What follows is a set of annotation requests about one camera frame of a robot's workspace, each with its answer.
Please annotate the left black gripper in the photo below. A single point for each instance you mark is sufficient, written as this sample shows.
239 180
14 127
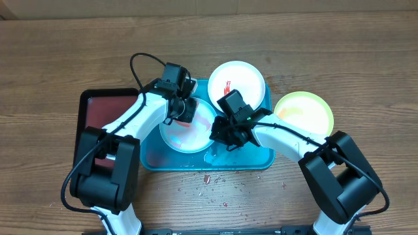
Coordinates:
192 108

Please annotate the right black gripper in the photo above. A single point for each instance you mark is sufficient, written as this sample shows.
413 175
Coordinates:
223 136

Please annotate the light blue plastic plate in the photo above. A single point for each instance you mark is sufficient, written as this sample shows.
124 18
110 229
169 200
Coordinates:
195 138

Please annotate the yellow-green plastic plate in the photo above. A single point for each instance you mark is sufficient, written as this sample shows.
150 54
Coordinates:
307 111

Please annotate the green orange scrub sponge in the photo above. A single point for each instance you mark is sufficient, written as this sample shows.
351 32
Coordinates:
183 124

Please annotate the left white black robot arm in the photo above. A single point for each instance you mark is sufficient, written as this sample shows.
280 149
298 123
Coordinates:
105 169

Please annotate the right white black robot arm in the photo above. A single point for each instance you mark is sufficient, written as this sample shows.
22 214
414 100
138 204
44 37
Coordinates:
341 180

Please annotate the teal plastic tray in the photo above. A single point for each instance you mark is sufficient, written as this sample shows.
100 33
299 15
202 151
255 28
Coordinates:
156 155

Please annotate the black rectangular tray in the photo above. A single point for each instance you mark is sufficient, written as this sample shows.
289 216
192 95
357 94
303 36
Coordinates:
99 107

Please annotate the white pink-rimmed plate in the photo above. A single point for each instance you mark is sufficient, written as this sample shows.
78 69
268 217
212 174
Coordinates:
238 75

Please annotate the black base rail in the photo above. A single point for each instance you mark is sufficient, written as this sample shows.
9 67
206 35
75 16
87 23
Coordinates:
286 230

